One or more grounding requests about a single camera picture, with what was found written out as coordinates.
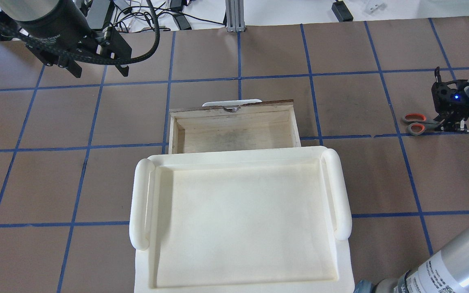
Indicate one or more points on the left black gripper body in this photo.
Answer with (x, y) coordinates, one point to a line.
(55, 27)

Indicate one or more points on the black power adapter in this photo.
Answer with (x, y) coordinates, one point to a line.
(341, 11)

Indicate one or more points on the orange grey handled scissors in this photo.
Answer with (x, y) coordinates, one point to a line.
(417, 124)

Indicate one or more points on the white plastic tray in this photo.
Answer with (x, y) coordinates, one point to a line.
(254, 221)

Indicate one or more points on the wooden drawer with white handle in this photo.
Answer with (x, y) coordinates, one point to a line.
(233, 126)

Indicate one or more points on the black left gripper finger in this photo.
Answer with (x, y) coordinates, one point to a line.
(123, 69)
(75, 69)

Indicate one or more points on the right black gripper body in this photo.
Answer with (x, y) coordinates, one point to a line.
(449, 100)

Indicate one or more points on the aluminium frame post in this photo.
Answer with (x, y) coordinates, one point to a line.
(235, 16)

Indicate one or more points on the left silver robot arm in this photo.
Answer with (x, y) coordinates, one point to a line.
(17, 14)

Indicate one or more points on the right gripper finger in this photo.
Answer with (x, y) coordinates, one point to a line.
(454, 125)
(437, 74)

